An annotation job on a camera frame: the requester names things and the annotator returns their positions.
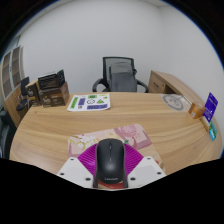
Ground black mesh office chair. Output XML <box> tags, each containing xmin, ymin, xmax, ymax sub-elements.
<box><xmin>91</xmin><ymin>56</ymin><xmax>149</xmax><ymax>94</ymax></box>

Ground wooden shelf unit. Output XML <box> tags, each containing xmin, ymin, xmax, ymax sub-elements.
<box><xmin>0</xmin><ymin>45</ymin><xmax>26</xmax><ymax>128</ymax></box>

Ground white sheet with round print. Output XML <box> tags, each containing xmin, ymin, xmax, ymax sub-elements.
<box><xmin>162</xmin><ymin>93</ymin><xmax>193</xmax><ymax>112</ymax></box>

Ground white green purple printed sheet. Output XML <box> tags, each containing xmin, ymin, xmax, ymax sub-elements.
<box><xmin>66</xmin><ymin>92</ymin><xmax>112</xmax><ymax>112</ymax></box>

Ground cartoon print mouse pad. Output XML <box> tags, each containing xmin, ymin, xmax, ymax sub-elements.
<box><xmin>67</xmin><ymin>123</ymin><xmax>164</xmax><ymax>168</ymax></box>

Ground black sofa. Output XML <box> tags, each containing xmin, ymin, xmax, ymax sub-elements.
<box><xmin>0</xmin><ymin>111</ymin><xmax>16</xmax><ymax>159</ymax></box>

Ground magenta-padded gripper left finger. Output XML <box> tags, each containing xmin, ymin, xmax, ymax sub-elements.
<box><xmin>57</xmin><ymin>143</ymin><xmax>99</xmax><ymax>189</ymax></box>

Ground large brown cardboard box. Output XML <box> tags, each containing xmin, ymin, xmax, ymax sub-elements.
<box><xmin>37</xmin><ymin>81</ymin><xmax>71</xmax><ymax>109</ymax></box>

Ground wooden side desk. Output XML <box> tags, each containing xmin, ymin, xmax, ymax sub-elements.
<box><xmin>147</xmin><ymin>69</ymin><xmax>208</xmax><ymax>108</ymax></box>

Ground black computer mouse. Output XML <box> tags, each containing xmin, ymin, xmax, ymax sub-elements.
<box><xmin>92</xmin><ymin>138</ymin><xmax>129</xmax><ymax>189</ymax></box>

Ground open black box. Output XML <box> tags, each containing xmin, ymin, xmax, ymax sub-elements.
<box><xmin>37</xmin><ymin>69</ymin><xmax>66</xmax><ymax>91</ymax></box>

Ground purple standing card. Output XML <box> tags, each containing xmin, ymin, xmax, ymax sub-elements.
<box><xmin>203</xmin><ymin>92</ymin><xmax>219</xmax><ymax>123</ymax></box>

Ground small orange box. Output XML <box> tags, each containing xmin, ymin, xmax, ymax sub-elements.
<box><xmin>187</xmin><ymin>101</ymin><xmax>206</xmax><ymax>120</ymax></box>

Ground green teal small box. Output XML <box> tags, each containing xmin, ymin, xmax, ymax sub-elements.
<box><xmin>208</xmin><ymin>120</ymin><xmax>218</xmax><ymax>142</ymax></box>

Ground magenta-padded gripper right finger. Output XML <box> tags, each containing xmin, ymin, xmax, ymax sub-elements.
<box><xmin>123</xmin><ymin>143</ymin><xmax>167</xmax><ymax>189</ymax></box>

